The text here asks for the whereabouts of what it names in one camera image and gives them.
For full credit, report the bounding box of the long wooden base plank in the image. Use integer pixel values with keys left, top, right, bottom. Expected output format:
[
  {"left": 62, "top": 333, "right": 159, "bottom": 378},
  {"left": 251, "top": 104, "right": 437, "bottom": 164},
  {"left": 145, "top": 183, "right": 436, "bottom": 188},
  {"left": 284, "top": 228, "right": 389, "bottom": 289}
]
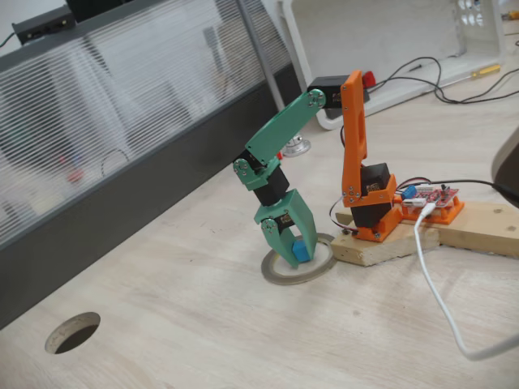
[{"left": 437, "top": 202, "right": 519, "bottom": 259}]

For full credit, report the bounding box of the black power cable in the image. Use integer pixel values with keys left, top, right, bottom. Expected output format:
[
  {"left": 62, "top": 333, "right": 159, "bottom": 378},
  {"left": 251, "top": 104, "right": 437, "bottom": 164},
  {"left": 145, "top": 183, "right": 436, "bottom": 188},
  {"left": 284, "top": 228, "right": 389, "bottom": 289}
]
[{"left": 435, "top": 179, "right": 519, "bottom": 206}]

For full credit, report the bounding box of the long black cable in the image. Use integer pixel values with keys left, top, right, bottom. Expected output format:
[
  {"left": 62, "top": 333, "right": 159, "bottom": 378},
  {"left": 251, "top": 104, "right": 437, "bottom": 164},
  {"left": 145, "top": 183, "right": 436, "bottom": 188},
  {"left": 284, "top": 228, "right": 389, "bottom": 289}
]
[{"left": 367, "top": 56, "right": 519, "bottom": 105}]

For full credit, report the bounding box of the white usb cable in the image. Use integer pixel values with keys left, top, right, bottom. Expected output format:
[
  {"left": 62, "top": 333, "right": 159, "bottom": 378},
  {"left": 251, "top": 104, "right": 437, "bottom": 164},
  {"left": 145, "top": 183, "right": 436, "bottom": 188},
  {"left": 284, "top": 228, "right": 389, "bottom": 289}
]
[{"left": 413, "top": 202, "right": 519, "bottom": 362}]

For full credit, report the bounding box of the white plastic crate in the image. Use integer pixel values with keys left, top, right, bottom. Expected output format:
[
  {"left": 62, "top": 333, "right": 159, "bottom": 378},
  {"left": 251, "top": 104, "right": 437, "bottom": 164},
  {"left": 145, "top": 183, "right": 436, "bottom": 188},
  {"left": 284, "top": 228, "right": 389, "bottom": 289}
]
[{"left": 277, "top": 0, "right": 508, "bottom": 130}]

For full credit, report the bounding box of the grey blurred rounded object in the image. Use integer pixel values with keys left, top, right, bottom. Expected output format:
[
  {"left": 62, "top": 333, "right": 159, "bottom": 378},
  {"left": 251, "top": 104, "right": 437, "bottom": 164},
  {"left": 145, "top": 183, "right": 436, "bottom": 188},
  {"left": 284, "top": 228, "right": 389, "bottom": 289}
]
[{"left": 490, "top": 125, "right": 519, "bottom": 203}]

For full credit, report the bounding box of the yellow handled screwdriver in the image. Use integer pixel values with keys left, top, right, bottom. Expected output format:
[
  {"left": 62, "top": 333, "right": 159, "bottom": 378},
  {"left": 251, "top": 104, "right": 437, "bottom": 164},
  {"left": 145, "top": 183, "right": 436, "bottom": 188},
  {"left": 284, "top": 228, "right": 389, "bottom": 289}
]
[{"left": 440, "top": 63, "right": 504, "bottom": 88}]

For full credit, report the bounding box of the red controller board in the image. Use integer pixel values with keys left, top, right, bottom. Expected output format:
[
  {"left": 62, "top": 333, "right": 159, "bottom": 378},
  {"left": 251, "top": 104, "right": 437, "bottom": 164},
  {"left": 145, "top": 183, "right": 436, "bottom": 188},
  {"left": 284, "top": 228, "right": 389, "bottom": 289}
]
[{"left": 399, "top": 184, "right": 461, "bottom": 212}]

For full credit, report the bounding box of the black box device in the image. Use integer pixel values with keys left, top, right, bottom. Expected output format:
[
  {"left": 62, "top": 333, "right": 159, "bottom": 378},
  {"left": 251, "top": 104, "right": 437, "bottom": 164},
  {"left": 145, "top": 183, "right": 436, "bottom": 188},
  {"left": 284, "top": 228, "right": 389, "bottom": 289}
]
[{"left": 11, "top": 7, "right": 78, "bottom": 45}]

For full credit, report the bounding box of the blue cube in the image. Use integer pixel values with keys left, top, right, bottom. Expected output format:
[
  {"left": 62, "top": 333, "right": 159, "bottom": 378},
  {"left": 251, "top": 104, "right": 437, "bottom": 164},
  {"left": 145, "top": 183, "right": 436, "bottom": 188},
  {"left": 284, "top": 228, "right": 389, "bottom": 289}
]
[{"left": 291, "top": 241, "right": 312, "bottom": 263}]

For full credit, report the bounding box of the metal partition foot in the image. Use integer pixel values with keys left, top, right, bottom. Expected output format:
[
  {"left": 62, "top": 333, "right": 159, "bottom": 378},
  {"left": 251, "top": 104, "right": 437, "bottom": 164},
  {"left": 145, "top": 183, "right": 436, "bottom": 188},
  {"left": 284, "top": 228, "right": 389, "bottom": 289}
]
[{"left": 281, "top": 135, "right": 312, "bottom": 158}]

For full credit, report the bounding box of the grey ring of tape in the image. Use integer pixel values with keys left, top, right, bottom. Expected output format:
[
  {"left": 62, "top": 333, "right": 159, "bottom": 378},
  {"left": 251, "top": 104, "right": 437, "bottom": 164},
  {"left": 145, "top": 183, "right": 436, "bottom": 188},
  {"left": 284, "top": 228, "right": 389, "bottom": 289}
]
[{"left": 260, "top": 232, "right": 338, "bottom": 287}]

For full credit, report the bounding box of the wooden base block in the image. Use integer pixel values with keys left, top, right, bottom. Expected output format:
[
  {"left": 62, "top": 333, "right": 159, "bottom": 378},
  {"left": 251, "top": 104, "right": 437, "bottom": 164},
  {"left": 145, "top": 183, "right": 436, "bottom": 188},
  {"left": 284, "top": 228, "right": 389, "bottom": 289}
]
[{"left": 331, "top": 210, "right": 441, "bottom": 267}]

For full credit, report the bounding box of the grey frosted desk partition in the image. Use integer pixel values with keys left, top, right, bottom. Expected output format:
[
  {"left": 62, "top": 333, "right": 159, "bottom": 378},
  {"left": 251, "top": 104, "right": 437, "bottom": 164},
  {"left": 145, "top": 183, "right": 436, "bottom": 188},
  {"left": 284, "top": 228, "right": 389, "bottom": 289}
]
[{"left": 0, "top": 0, "right": 303, "bottom": 331}]

